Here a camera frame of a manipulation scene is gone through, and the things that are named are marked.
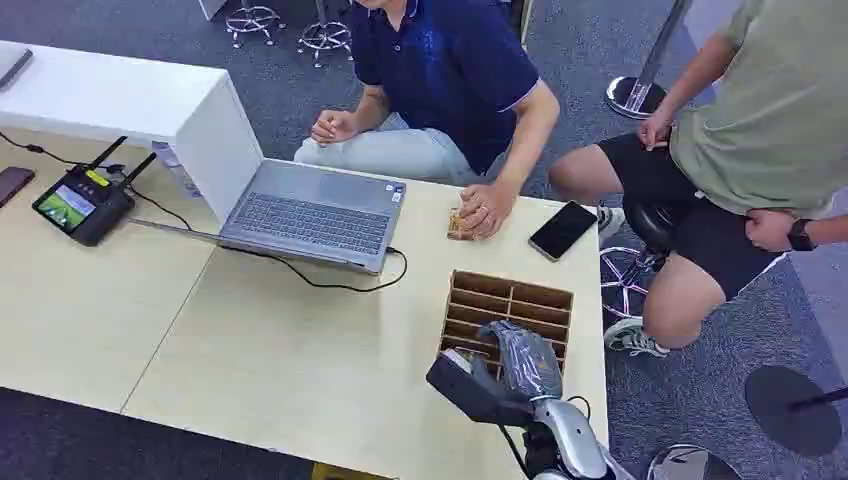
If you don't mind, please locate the wooden card box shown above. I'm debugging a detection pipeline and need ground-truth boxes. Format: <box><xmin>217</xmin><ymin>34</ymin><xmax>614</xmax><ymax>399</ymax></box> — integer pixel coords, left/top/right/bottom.
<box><xmin>438</xmin><ymin>268</ymin><xmax>576</xmax><ymax>383</ymax></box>

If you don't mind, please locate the person's right hand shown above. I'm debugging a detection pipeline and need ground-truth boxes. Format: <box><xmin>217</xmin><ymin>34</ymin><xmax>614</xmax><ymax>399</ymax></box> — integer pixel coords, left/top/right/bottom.
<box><xmin>637</xmin><ymin>109</ymin><xmax>678</xmax><ymax>153</ymax></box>
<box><xmin>309</xmin><ymin>109</ymin><xmax>363</xmax><ymax>146</ymax></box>

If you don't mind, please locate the yellow object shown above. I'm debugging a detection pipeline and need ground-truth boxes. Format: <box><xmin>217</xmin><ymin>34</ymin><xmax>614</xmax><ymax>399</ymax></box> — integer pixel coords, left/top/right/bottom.
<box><xmin>311</xmin><ymin>462</ymin><xmax>396</xmax><ymax>480</ymax></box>

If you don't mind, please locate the white sneaker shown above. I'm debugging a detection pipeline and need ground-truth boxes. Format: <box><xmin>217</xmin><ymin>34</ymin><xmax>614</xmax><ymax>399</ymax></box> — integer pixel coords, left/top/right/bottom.
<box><xmin>602</xmin><ymin>316</ymin><xmax>671</xmax><ymax>360</ymax></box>
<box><xmin>596</xmin><ymin>205</ymin><xmax>627</xmax><ymax>242</ymax></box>

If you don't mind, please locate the person's hand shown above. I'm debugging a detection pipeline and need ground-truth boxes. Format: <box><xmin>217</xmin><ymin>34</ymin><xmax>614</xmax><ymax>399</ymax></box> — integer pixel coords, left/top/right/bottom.
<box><xmin>637</xmin><ymin>109</ymin><xmax>678</xmax><ymax>153</ymax></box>
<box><xmin>456</xmin><ymin>182</ymin><xmax>519</xmax><ymax>242</ymax></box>
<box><xmin>744</xmin><ymin>208</ymin><xmax>796</xmax><ymax>254</ymax></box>
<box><xmin>309</xmin><ymin>109</ymin><xmax>363</xmax><ymax>146</ymax></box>

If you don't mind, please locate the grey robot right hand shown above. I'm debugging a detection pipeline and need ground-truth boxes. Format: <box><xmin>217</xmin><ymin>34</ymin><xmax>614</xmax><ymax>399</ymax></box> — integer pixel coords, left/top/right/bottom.
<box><xmin>476</xmin><ymin>320</ymin><xmax>565</xmax><ymax>403</ymax></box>

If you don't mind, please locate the dark wrist camera box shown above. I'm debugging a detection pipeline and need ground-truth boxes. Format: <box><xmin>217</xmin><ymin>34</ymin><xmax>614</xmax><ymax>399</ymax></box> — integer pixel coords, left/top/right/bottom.
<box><xmin>425</xmin><ymin>349</ymin><xmax>535</xmax><ymax>428</ymax></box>

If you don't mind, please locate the person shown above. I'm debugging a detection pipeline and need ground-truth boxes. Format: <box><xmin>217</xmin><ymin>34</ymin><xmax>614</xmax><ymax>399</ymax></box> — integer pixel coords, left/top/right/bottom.
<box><xmin>548</xmin><ymin>0</ymin><xmax>848</xmax><ymax>360</ymax></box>
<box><xmin>293</xmin><ymin>0</ymin><xmax>562</xmax><ymax>243</ymax></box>

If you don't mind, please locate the black wristwatch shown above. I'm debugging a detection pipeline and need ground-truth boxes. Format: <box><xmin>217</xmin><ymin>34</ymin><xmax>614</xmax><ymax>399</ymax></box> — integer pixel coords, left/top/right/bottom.
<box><xmin>786</xmin><ymin>218</ymin><xmax>817</xmax><ymax>253</ymax></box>

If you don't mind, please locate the chrome stool base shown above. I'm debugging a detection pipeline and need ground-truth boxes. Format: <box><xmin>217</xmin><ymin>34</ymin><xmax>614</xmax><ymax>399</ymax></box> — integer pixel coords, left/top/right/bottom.
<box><xmin>223</xmin><ymin>0</ymin><xmax>288</xmax><ymax>50</ymax></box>
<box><xmin>296</xmin><ymin>0</ymin><xmax>355</xmax><ymax>70</ymax></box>

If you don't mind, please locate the black smartphone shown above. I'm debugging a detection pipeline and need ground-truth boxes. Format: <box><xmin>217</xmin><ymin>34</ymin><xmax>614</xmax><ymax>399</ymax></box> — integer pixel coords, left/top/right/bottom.
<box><xmin>527</xmin><ymin>200</ymin><xmax>600</xmax><ymax>263</ymax></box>

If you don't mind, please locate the white cabinet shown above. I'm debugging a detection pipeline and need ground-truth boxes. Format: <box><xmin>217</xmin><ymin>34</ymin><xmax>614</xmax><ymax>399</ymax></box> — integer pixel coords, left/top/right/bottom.
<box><xmin>0</xmin><ymin>40</ymin><xmax>231</xmax><ymax>150</ymax></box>

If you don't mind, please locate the black controller cable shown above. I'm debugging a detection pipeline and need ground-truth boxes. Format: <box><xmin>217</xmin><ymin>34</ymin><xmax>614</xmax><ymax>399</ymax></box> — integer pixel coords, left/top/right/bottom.
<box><xmin>0</xmin><ymin>131</ymin><xmax>127</xmax><ymax>176</ymax></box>

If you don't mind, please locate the black controller with antennas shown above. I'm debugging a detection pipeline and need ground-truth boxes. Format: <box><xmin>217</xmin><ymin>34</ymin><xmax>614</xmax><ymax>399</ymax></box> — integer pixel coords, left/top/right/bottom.
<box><xmin>31</xmin><ymin>135</ymin><xmax>158</xmax><ymax>248</ymax></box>

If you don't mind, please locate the person's left hand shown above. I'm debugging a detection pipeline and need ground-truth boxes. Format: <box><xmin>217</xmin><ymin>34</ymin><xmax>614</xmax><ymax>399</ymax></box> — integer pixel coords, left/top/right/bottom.
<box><xmin>456</xmin><ymin>182</ymin><xmax>519</xmax><ymax>242</ymax></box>
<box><xmin>744</xmin><ymin>208</ymin><xmax>796</xmax><ymax>254</ymax></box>

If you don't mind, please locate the black round stand base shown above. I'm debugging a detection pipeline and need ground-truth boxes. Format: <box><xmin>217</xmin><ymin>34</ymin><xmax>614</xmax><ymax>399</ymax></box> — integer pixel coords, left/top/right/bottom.
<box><xmin>744</xmin><ymin>365</ymin><xmax>848</xmax><ymax>459</ymax></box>

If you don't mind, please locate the chrome stanchion post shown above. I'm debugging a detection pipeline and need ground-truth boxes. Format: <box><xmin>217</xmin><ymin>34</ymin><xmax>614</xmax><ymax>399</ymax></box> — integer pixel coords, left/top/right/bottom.
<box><xmin>605</xmin><ymin>0</ymin><xmax>694</xmax><ymax>121</ymax></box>

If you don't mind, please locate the black stool with chrome base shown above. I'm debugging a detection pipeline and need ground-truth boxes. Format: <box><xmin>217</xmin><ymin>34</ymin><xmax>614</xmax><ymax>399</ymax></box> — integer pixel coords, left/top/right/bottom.
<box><xmin>599</xmin><ymin>195</ymin><xmax>684</xmax><ymax>323</ymax></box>

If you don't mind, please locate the grey open laptop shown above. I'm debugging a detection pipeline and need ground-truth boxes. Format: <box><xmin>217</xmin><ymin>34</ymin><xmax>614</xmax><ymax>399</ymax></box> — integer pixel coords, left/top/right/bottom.
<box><xmin>173</xmin><ymin>71</ymin><xmax>407</xmax><ymax>277</ymax></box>

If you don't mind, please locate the chrome round stand base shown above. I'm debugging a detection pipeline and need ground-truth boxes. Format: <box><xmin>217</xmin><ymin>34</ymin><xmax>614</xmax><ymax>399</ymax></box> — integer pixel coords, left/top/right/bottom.
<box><xmin>645</xmin><ymin>443</ymin><xmax>745</xmax><ymax>480</ymax></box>

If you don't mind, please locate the black laptop power cable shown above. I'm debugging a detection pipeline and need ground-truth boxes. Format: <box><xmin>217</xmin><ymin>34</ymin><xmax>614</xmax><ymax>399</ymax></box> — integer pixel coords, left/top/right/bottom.
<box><xmin>221</xmin><ymin>245</ymin><xmax>410</xmax><ymax>294</ymax></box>

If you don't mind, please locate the dark red smartphone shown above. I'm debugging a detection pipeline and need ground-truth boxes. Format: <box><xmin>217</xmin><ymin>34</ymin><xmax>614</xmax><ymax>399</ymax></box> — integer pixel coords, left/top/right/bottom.
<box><xmin>0</xmin><ymin>166</ymin><xmax>36</xmax><ymax>211</ymax></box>

